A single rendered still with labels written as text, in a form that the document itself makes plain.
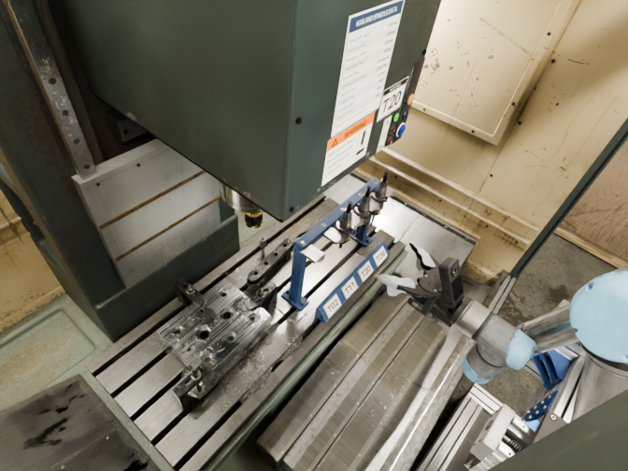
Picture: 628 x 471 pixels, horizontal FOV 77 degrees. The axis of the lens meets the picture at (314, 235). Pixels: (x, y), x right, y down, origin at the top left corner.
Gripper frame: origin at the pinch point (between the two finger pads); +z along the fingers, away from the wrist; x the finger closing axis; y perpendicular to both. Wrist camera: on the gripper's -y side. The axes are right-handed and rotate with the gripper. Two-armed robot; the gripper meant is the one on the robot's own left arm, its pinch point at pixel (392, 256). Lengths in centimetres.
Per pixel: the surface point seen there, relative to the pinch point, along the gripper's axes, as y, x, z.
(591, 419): -46, -43, -31
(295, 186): -25.7, -22.4, 13.6
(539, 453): -40, -44, -31
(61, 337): 87, -65, 98
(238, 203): -8.8, -21.4, 31.3
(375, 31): -48, -5, 14
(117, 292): 57, -42, 80
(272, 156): -32.0, -25.7, 16.4
